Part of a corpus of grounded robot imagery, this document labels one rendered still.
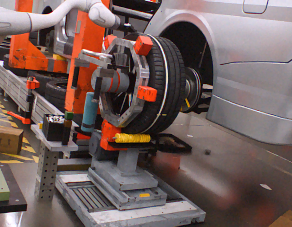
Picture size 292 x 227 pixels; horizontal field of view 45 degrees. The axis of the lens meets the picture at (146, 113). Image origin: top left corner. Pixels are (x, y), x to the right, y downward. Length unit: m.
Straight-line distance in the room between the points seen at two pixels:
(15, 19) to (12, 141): 1.54
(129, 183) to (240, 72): 0.99
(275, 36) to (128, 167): 1.27
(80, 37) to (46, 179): 1.00
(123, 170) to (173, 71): 0.78
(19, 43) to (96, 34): 1.95
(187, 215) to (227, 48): 1.11
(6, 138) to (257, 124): 2.07
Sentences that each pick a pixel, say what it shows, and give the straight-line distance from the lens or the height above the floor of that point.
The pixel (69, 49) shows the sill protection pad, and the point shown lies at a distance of 4.21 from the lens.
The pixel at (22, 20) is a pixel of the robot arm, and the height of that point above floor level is 1.12.
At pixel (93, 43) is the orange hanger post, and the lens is 2.63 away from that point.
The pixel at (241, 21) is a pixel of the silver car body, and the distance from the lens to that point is 2.12.
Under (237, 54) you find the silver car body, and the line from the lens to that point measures 2.10.
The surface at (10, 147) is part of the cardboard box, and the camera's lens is 3.21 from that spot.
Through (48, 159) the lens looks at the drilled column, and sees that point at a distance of 2.39.
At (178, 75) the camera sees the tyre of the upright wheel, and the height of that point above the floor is 0.98.
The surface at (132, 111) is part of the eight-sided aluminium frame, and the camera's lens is 2.11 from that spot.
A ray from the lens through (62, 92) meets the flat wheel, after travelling 3.62.
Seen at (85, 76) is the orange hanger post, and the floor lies 0.80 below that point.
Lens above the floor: 1.16
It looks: 12 degrees down
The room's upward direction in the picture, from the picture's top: 11 degrees clockwise
